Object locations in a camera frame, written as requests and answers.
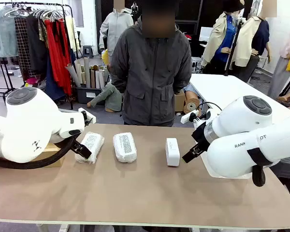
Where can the black tripod pole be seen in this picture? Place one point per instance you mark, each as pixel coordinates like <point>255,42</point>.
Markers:
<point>234,41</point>

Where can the dark checked garment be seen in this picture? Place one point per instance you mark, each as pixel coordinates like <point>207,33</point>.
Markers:
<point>23,48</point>

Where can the brown paper roll spool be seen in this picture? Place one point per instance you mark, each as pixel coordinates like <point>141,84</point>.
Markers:
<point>192,104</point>

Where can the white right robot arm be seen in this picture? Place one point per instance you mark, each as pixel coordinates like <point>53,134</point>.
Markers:
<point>244,154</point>

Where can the mannequin in grey hoodie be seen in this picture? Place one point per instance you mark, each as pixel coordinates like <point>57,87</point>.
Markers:
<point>116,26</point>

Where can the mannequin beige coat blue shirt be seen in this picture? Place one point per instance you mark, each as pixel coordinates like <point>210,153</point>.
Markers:
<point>222,41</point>

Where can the black plastic stool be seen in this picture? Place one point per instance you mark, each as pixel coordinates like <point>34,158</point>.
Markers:
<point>287,174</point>

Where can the person in grey jacket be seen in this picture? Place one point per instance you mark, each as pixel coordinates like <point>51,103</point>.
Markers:
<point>149,72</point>

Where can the lying mannequin blue top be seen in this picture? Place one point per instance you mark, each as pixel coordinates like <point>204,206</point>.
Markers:
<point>187,88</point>

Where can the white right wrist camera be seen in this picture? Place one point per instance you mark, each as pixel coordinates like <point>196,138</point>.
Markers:
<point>187,118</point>

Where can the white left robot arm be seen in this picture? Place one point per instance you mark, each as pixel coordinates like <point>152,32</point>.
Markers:
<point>38,116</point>

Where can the white computer case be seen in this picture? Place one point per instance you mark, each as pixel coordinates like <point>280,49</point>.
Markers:
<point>196,64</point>

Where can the white unwrapped digital clock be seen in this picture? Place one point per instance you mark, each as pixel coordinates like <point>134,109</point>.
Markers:
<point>172,152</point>

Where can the mannequin pink top yellow skirt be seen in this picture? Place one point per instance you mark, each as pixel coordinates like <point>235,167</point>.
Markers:
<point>287,53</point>

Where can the black hanging garment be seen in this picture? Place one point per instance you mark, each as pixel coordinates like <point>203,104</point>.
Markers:
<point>36,43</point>

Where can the bubble-wrapped clock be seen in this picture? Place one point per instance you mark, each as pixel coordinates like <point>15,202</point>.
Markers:
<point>96,142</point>
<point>124,147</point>

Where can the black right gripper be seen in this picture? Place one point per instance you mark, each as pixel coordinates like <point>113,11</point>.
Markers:
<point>201,136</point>

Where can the clear plastic container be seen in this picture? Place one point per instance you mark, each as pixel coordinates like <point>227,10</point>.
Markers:
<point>205,162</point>

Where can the bare mannequin legs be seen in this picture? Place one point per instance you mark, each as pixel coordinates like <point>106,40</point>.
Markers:
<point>288,97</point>

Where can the mannequin cream jacket navy shirt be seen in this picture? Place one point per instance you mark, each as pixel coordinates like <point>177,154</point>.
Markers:
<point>251,41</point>

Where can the brown cardboard tube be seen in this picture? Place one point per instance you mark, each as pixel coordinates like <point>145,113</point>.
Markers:
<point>93,78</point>

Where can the small dark step stool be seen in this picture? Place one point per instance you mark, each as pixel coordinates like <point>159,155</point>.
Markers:
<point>88,51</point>

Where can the white floor rail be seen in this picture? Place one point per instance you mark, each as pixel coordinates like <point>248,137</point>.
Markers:
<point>67,110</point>

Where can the light blue-grey jacket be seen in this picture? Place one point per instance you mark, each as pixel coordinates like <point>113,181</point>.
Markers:
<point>4,36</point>

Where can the beige paper tube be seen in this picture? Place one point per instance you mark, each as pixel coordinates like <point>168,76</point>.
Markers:
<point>78,70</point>

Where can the red dress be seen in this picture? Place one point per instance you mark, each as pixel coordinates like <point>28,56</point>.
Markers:
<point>59,53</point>

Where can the open cardboard box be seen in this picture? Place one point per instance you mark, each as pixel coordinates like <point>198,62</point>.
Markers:
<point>53,160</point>

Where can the black bin holding tubes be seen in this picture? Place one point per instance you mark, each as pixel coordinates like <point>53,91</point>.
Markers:
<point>87,94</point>

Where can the white work table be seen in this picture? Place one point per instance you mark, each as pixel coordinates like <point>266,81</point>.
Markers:
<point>220,89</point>

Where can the slanted grey paper tube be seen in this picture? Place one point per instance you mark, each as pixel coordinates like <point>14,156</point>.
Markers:
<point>73,75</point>

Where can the brown cardboard carton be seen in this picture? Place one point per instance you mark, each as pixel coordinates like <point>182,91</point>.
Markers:
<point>180,101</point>

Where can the tall grey paper tube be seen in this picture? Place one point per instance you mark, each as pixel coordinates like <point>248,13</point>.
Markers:
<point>87,72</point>

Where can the white monitor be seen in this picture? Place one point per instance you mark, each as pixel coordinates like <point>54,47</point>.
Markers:
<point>205,33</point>

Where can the yellow bag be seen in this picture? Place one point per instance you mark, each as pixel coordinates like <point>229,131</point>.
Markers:
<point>105,57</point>

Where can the mannequin torso green sweater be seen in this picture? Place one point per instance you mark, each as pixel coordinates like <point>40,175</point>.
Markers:
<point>111,96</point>

